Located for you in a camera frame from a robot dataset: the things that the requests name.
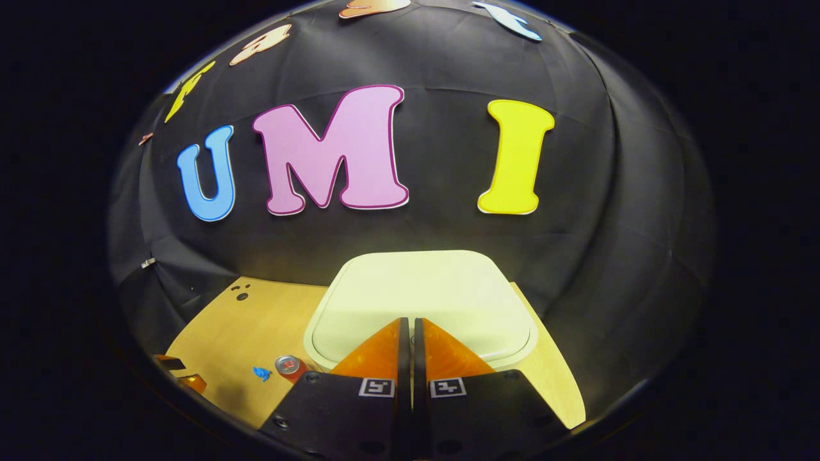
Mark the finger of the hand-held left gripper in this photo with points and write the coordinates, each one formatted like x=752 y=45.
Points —
x=170 y=363
x=192 y=383

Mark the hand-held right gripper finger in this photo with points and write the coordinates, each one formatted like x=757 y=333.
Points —
x=418 y=358
x=403 y=358

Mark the blue paper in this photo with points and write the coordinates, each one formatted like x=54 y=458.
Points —
x=261 y=373

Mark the pale green desktop garbage bin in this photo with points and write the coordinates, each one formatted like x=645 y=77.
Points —
x=416 y=288

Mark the red pop can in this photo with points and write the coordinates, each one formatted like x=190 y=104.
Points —
x=291 y=370

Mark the wooden desktop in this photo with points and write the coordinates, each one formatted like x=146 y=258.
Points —
x=243 y=333

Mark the black backdrop cloth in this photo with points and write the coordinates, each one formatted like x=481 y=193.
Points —
x=442 y=160

